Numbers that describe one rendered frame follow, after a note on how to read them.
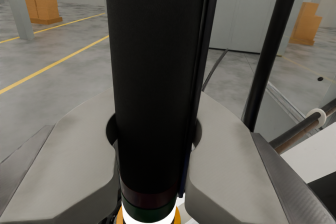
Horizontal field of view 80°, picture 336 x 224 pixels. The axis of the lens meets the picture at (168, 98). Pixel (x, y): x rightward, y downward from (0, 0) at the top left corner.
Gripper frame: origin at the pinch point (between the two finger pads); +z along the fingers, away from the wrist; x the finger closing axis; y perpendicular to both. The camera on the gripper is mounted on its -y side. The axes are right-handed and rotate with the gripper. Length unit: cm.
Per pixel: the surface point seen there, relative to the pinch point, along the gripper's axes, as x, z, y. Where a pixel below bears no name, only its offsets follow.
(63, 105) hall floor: -128, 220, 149
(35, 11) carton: -427, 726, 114
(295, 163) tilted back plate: 30.4, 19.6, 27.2
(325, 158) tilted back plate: 33.8, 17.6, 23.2
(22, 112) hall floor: -169, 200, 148
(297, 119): 70, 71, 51
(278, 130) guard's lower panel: 70, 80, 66
